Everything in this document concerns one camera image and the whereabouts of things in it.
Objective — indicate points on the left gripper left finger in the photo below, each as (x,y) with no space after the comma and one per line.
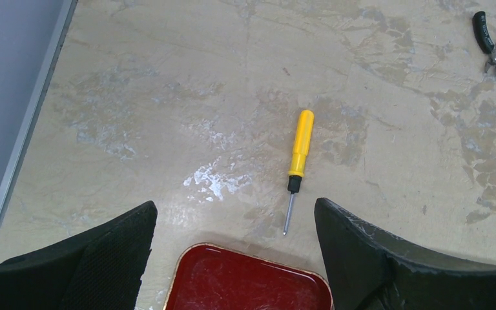
(100,268)

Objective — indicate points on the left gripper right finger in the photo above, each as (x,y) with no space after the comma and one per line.
(370,268)

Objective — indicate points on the red tray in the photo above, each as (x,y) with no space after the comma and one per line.
(209,276)

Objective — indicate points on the black pliers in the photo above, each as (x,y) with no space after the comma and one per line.
(484,40)

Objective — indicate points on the yellow handled screwdriver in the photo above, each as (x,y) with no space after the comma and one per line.
(299,155)

